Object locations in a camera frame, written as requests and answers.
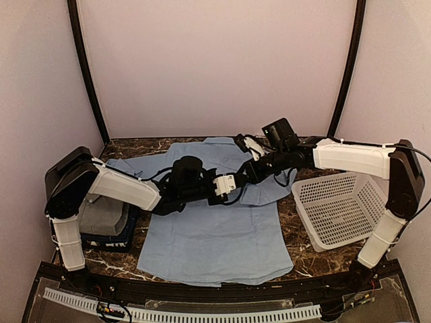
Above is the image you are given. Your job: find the black right frame post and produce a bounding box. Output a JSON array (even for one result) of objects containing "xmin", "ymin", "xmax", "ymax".
[{"xmin": 327, "ymin": 0, "xmax": 366, "ymax": 137}]

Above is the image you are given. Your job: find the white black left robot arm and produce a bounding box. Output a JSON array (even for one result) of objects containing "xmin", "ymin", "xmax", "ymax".
[{"xmin": 44, "ymin": 147, "xmax": 244, "ymax": 293}]

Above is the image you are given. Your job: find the folded navy plaid shirt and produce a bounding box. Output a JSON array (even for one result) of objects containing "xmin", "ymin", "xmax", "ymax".
[{"xmin": 80, "ymin": 203, "xmax": 140, "ymax": 239}]

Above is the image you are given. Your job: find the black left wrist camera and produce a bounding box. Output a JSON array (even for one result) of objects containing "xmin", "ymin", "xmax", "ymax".
[{"xmin": 170, "ymin": 156, "xmax": 238, "ymax": 198}]

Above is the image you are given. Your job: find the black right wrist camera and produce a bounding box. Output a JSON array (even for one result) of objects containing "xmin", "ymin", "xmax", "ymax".
[{"xmin": 235, "ymin": 117, "xmax": 300, "ymax": 159}]

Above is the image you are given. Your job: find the black frame post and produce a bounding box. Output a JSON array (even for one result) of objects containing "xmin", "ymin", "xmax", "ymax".
[
  {"xmin": 327, "ymin": 0, "xmax": 366, "ymax": 137},
  {"xmin": 67, "ymin": 0, "xmax": 110, "ymax": 146}
]

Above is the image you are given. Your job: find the black left frame post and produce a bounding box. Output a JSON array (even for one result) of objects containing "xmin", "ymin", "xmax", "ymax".
[{"xmin": 67, "ymin": 0, "xmax": 110, "ymax": 146}]

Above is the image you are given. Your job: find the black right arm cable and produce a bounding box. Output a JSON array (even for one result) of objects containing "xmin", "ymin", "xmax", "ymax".
[{"xmin": 397, "ymin": 144, "xmax": 431, "ymax": 236}]

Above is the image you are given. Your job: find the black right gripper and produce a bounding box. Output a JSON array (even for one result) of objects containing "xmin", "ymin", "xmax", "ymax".
[{"xmin": 235, "ymin": 147, "xmax": 290, "ymax": 184}]

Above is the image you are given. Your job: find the folded black printed shirt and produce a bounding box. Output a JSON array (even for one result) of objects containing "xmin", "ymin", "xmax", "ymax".
[{"xmin": 81, "ymin": 236, "xmax": 133, "ymax": 253}]

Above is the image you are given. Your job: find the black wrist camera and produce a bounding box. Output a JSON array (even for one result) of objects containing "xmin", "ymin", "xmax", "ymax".
[
  {"xmin": 170, "ymin": 156, "xmax": 238, "ymax": 198},
  {"xmin": 235, "ymin": 117, "xmax": 300, "ymax": 159}
]

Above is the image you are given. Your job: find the black front rail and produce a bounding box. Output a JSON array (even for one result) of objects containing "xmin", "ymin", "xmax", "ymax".
[{"xmin": 36, "ymin": 260, "xmax": 401, "ymax": 303}]

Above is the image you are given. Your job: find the light blue long sleeve shirt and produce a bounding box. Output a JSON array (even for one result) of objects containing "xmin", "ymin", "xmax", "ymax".
[{"xmin": 107, "ymin": 136, "xmax": 299, "ymax": 287}]

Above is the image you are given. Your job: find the white slotted cable duct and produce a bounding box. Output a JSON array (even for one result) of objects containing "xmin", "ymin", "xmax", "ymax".
[{"xmin": 43, "ymin": 287, "xmax": 321, "ymax": 322}]

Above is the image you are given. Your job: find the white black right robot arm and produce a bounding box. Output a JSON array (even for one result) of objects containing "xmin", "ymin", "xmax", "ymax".
[{"xmin": 239, "ymin": 135, "xmax": 424, "ymax": 292}]

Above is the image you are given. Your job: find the white plastic mesh basket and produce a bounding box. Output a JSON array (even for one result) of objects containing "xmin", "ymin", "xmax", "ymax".
[{"xmin": 292, "ymin": 172, "xmax": 387, "ymax": 252}]

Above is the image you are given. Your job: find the folded grey button shirt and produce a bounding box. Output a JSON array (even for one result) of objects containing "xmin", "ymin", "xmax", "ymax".
[{"xmin": 78, "ymin": 196, "xmax": 129, "ymax": 236}]

